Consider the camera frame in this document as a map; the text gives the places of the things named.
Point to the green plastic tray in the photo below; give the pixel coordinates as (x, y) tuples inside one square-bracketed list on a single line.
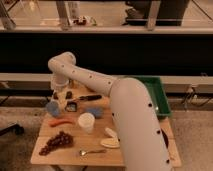
[(158, 96)]

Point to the blue sponge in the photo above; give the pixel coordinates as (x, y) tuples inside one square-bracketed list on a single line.
[(95, 111)]

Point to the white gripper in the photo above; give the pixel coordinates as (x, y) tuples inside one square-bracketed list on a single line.
[(58, 87)]

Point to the white paper cup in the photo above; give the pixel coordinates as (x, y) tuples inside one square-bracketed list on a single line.
[(86, 122)]

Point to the bunch of dark grapes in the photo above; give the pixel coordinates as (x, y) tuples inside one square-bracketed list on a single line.
[(62, 139)]

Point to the toy banana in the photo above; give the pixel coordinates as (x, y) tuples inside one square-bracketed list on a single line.
[(112, 141)]

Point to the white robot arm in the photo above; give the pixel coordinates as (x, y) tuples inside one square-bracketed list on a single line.
[(138, 129)]

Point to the metal spoon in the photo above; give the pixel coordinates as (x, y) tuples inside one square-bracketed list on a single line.
[(85, 152)]

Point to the blue plastic cup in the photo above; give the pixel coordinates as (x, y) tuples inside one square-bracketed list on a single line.
[(52, 108)]

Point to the small metal cup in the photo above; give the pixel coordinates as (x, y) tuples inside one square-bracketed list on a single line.
[(71, 83)]

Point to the small black square dish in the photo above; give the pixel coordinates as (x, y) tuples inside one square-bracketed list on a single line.
[(71, 107)]

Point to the black handled knife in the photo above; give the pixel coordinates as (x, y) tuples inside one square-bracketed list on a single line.
[(86, 98)]

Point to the purple bowl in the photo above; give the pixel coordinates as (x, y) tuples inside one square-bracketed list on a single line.
[(165, 137)]

